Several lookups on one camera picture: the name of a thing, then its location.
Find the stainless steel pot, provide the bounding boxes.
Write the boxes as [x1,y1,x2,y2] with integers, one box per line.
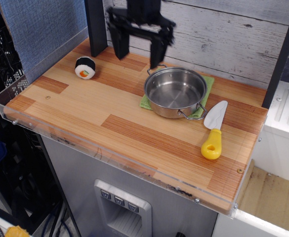
[143,63,208,120]

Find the dark left post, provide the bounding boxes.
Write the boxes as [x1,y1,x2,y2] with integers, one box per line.
[84,0,108,57]

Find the blue fabric panel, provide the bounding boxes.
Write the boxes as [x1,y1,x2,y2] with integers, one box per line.
[0,0,88,83]

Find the green cloth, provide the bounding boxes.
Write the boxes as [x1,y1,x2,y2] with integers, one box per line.
[139,68,215,119]

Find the white toy sink unit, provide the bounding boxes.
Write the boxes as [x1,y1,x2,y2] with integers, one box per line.
[251,81,289,180]

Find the silver toy fridge cabinet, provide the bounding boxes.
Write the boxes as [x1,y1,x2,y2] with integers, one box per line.
[42,135,217,237]

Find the dark post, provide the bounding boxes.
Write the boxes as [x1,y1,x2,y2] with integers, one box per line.
[261,27,289,109]
[84,0,108,57]

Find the grey ice dispenser panel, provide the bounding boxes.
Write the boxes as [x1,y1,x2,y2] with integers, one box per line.
[94,179,153,237]

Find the yellow object at corner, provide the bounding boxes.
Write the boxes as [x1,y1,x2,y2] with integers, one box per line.
[4,226,30,237]

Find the plush sushi roll toy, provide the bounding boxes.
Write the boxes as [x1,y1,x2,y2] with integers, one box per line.
[75,56,95,79]

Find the black plastic crate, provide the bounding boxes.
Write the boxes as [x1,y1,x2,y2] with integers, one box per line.
[0,27,24,91]

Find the yellow handled toy knife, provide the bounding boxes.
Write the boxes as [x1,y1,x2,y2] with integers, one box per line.
[201,100,228,160]

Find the dark right post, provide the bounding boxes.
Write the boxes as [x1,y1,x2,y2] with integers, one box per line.
[261,27,289,109]

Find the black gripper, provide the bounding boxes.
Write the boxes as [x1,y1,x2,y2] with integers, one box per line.
[107,0,176,69]

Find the clear acrylic edge guard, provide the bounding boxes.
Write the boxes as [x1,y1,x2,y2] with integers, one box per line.
[0,27,265,220]

